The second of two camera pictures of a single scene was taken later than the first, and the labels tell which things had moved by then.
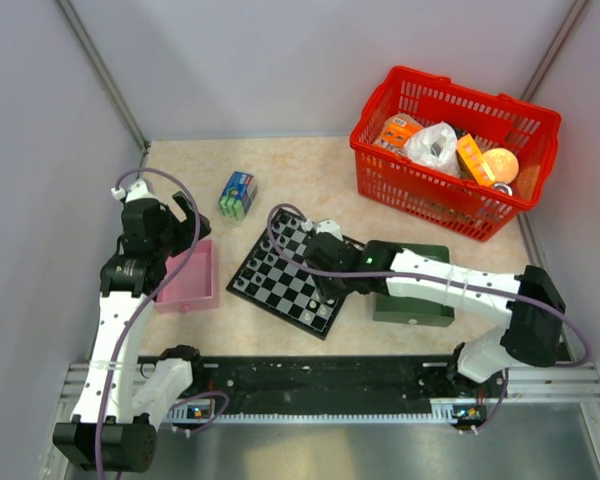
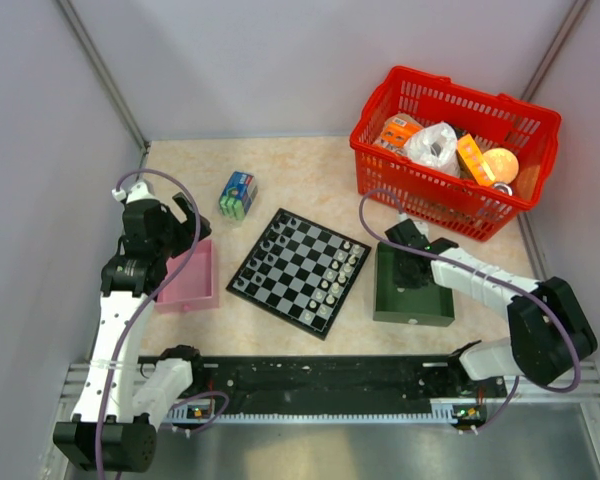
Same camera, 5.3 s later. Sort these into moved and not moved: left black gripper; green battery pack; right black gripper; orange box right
Moved: right black gripper
Not moved: orange box right; green battery pack; left black gripper
